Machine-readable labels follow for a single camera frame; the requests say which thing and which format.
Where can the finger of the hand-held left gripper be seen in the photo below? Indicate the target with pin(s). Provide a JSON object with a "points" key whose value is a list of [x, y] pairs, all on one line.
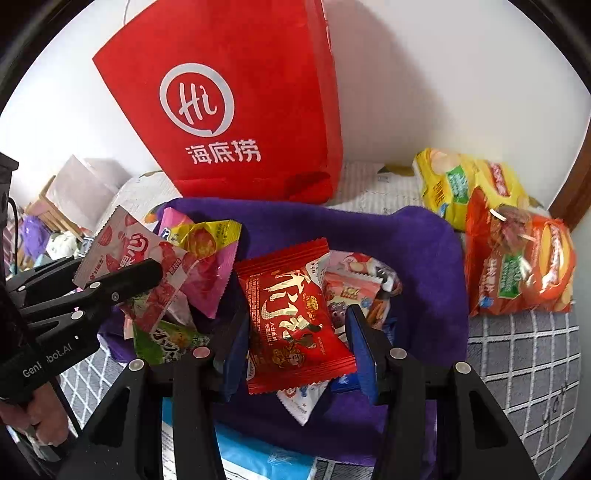
{"points": [[124, 281], [41, 276]]}

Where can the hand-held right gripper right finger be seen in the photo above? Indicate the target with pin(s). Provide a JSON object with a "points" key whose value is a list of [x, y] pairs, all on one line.
{"points": [[362, 355]]}

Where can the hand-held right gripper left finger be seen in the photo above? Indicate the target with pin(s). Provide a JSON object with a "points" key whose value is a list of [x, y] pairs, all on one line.
{"points": [[235, 350]]}

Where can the blue snack packet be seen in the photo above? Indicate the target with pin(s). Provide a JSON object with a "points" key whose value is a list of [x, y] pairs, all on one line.
{"points": [[341, 382]]}

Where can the pink strawberry snack packet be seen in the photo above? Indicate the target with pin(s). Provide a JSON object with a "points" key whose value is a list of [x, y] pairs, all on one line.
{"points": [[120, 244]]}

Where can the red snack packet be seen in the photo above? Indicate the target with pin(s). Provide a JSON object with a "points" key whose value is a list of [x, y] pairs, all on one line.
{"points": [[286, 314]]}

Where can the pink cartoon snack packet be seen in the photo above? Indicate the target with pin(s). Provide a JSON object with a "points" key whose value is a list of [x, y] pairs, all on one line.
{"points": [[351, 286]]}

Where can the green snack packet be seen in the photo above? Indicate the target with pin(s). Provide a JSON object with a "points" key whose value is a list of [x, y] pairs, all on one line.
{"points": [[161, 344]]}

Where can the yellow and pink snack packet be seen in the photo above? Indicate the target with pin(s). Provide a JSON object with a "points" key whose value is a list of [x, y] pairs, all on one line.
{"points": [[207, 249]]}

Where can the person's left hand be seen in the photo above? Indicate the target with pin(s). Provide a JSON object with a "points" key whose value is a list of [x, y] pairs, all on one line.
{"points": [[44, 424]]}

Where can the purple cloth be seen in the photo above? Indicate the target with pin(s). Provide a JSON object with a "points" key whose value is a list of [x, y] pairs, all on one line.
{"points": [[34, 235]]}

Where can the white printed pillow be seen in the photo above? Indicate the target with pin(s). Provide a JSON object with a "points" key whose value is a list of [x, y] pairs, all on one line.
{"points": [[138, 194]]}

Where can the purple towel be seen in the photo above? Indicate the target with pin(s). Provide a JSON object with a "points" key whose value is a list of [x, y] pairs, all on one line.
{"points": [[415, 277]]}

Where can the white plastic bag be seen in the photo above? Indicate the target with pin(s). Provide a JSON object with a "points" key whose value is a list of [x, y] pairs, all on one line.
{"points": [[87, 184]]}

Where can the blue tissue pack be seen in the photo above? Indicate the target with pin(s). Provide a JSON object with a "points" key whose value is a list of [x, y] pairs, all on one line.
{"points": [[258, 461]]}

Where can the grey checked bedsheet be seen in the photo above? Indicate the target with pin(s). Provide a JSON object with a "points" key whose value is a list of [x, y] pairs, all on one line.
{"points": [[517, 369]]}

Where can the orange chip bag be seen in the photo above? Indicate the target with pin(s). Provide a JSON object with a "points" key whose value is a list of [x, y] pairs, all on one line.
{"points": [[517, 277]]}

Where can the yellow chip bag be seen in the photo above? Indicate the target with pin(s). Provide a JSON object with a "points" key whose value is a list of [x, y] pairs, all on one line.
{"points": [[443, 184]]}

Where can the red paper bag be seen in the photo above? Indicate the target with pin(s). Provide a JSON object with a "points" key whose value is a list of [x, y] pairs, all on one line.
{"points": [[277, 92]]}

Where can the brown door frame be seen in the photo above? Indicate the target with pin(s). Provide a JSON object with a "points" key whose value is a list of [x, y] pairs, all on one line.
{"points": [[575, 194]]}

